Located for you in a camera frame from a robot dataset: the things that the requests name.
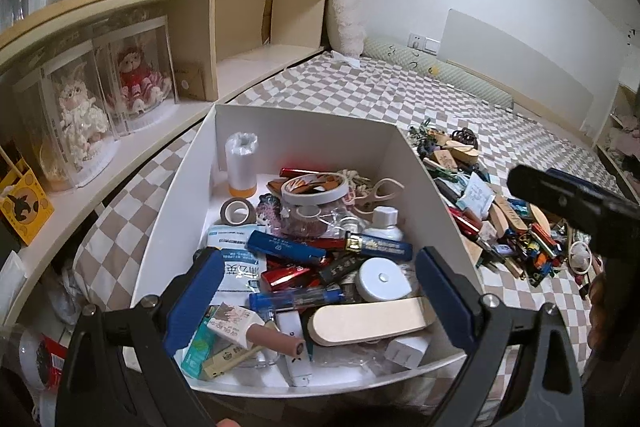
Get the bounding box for red-dressed doll in clear case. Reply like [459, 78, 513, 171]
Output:
[92, 14, 178, 140]

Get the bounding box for red and white packet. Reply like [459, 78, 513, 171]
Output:
[20, 322, 71, 390]

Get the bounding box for white plastic bottle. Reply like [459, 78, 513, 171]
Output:
[367, 206, 404, 241]

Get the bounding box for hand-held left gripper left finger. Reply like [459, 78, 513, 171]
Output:
[55, 248, 227, 427]

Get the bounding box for white cardboard storage box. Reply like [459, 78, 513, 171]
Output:
[131, 103, 485, 392]

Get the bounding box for blue pen box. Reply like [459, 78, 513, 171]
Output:
[246, 229, 328, 264]

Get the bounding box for white wall panel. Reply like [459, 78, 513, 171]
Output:
[445, 9, 618, 132]

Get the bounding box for small brown paint roller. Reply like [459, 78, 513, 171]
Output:
[247, 323, 306, 359]

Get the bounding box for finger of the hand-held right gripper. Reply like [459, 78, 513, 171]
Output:
[506, 165, 640, 259]

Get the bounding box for small brown cardboard box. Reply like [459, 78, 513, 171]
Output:
[172, 62, 207, 102]

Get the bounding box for pile of assorted small things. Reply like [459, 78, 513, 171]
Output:
[407, 119, 608, 303]

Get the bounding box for green packet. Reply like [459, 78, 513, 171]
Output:
[181, 317, 226, 381]

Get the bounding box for white-dressed doll in clear case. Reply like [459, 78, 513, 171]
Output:
[12, 39, 121, 192]

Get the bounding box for yellow cardboard box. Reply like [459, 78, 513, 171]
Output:
[0, 157, 55, 246]

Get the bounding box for long wooden shelf unit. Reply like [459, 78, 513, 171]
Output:
[0, 0, 331, 328]

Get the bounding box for dark blue gold box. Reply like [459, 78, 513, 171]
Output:
[345, 232, 414, 261]

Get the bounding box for fluffy cream pillow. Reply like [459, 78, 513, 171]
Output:
[325, 0, 366, 58]

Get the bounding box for oval wooden board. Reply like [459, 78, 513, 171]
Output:
[306, 297, 437, 348]

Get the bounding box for shiny red box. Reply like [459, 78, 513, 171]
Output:
[260, 264, 314, 293]

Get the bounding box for white blue mask packet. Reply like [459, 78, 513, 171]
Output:
[207, 224, 269, 294]

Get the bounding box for beige scissors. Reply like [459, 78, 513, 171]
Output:
[350, 177, 406, 214]

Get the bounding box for checkered bed blanket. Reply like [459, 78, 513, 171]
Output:
[72, 49, 640, 427]

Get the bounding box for clear plastic bag roll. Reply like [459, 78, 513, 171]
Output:
[225, 132, 259, 198]

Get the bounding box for round white puck light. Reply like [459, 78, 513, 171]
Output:
[357, 257, 414, 303]

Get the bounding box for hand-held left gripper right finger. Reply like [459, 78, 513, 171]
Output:
[414, 246, 585, 427]

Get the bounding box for white charger plug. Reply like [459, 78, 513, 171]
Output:
[385, 334, 431, 369]

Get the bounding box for wooden side shelf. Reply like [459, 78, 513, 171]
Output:
[594, 82, 640, 202]

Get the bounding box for long green bolster pillow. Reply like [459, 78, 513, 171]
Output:
[361, 36, 516, 110]

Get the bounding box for person's right hand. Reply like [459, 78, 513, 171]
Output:
[587, 273, 609, 354]

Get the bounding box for white wall socket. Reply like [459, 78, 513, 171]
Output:
[407, 32, 441, 55]

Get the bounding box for clear blue lighter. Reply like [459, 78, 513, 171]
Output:
[248, 285, 344, 311]

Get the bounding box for brown tape roll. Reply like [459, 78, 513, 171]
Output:
[221, 198, 256, 228]

